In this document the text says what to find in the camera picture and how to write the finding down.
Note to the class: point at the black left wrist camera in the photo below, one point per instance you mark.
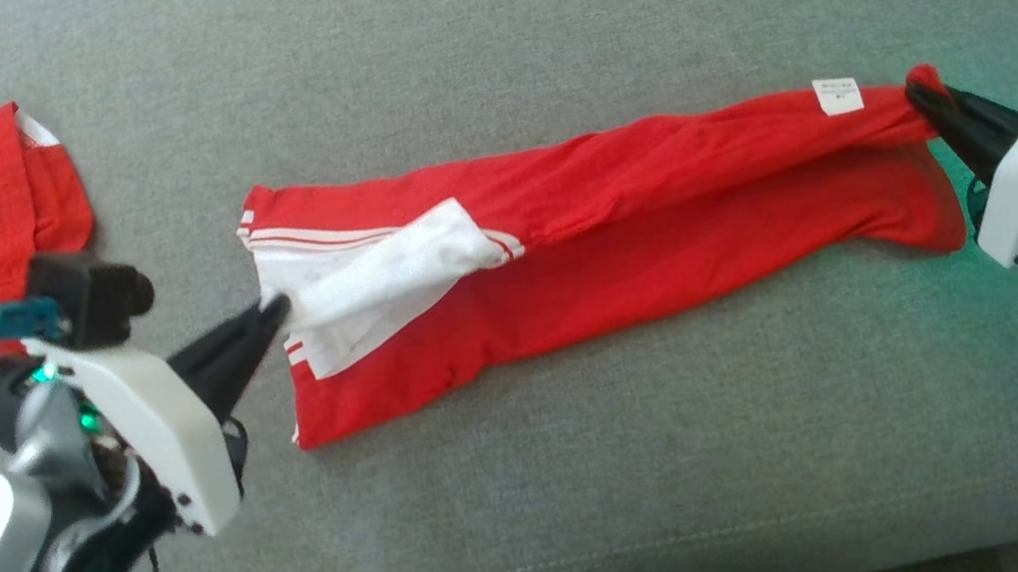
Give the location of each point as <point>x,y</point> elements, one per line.
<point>91,293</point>

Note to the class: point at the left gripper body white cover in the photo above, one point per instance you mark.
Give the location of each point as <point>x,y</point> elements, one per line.
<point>156,419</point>

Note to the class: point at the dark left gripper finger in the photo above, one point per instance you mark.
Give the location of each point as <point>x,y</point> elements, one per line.
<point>236,382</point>
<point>235,342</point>

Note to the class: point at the large grey sofa seat cushion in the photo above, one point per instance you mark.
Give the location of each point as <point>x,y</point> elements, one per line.
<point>601,494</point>

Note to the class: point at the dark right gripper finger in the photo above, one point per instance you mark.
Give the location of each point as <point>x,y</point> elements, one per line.
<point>972,141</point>
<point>977,110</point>

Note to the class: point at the red shorts with white panels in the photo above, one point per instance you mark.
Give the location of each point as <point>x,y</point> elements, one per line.
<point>663,233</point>

